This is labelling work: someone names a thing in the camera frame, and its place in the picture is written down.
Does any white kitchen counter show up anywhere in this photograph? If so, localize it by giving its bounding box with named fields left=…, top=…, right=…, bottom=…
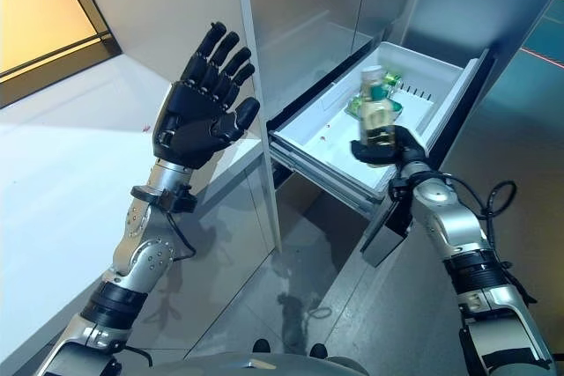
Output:
left=0, top=52, right=283, bottom=376

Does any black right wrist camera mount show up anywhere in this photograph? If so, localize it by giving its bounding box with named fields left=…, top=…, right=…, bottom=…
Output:
left=387, top=176, right=413, bottom=201

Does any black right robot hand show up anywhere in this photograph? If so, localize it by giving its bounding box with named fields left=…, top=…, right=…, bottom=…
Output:
left=350, top=124, right=427, bottom=173

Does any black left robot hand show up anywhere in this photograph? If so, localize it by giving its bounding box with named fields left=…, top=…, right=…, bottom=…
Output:
left=152, top=21, right=262, bottom=170

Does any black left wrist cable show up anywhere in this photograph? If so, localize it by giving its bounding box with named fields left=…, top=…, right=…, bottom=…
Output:
left=112, top=210, right=198, bottom=368

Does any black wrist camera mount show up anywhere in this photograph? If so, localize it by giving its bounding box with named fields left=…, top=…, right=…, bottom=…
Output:
left=387, top=176, right=413, bottom=201
left=130, top=184, right=198, bottom=214

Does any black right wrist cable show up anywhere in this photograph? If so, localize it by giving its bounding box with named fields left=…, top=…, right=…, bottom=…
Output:
left=440, top=173, right=538, bottom=306

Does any white fridge drawer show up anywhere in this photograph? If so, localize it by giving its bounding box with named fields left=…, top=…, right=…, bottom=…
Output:
left=268, top=41, right=494, bottom=267

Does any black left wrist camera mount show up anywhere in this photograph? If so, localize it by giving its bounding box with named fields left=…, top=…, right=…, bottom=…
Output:
left=130, top=184, right=198, bottom=214

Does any black framed orange window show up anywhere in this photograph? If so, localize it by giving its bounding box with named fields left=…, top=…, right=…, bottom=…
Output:
left=0, top=0, right=122, bottom=108

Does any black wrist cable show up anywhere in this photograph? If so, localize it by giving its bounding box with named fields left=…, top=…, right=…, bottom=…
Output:
left=112, top=210, right=198, bottom=368
left=440, top=173, right=538, bottom=306

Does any stainless steel fridge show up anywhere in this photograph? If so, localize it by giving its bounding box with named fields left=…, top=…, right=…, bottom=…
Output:
left=233, top=0, right=564, bottom=267

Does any grey robot torso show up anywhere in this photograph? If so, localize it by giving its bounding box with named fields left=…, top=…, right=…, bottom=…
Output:
left=145, top=351, right=371, bottom=376

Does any clear bottle with yellow drink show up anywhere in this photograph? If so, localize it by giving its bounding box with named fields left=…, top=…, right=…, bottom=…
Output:
left=357, top=65, right=400, bottom=148

